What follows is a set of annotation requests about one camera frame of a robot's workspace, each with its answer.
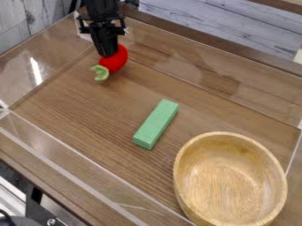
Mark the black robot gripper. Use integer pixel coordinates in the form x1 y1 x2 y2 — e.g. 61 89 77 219
75 14 127 57

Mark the red plush strawberry toy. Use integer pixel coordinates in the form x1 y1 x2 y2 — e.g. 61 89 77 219
91 44 128 82

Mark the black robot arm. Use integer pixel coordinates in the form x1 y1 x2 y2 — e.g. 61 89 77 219
76 0 126 57

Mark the green rectangular block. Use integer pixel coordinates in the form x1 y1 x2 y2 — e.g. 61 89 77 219
132 99 179 150

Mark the wooden bowl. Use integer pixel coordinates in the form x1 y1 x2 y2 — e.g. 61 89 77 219
174 132 287 226

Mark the clear acrylic enclosure wall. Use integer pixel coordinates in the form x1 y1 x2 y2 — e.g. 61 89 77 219
0 12 302 226

